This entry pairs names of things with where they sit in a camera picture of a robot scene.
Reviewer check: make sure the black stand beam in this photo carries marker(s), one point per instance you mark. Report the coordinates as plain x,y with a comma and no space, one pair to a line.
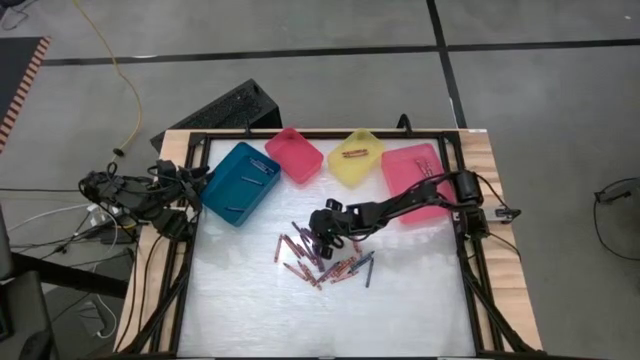
75,277

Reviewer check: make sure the yellow plastic bin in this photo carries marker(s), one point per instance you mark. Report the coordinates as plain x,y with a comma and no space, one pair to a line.
355,172

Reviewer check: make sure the black orange striped floor mat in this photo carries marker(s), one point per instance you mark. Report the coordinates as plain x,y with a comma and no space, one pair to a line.
15,65

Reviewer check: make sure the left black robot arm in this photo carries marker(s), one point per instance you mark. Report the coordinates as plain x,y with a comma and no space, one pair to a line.
130,195

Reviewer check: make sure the purple crayon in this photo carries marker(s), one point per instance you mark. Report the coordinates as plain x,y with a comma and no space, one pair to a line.
329,272
310,237
302,230
319,260

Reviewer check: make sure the red plastic bin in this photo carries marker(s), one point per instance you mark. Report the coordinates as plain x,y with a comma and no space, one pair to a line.
295,157

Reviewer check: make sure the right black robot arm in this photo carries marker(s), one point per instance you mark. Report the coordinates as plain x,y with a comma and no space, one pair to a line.
400,205

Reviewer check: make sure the pink plastic bin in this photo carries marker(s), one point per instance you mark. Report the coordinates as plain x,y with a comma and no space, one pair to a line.
405,185

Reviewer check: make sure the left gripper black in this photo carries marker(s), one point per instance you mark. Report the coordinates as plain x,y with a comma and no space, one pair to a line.
182,185

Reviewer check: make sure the blue crayon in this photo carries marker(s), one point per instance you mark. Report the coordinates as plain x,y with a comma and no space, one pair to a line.
252,180
362,262
257,162
369,274
235,208
267,169

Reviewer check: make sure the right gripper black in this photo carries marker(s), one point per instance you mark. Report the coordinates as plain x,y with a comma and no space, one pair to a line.
327,225

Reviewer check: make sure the black metal table frame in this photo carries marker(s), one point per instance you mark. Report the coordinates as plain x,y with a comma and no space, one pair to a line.
227,134

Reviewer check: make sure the blue plastic bin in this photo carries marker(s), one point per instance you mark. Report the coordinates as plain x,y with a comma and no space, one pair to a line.
235,192

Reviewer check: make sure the red crayon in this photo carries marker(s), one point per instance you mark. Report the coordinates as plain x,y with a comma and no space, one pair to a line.
278,248
356,155
295,272
310,277
355,151
303,252
342,267
357,247
292,246

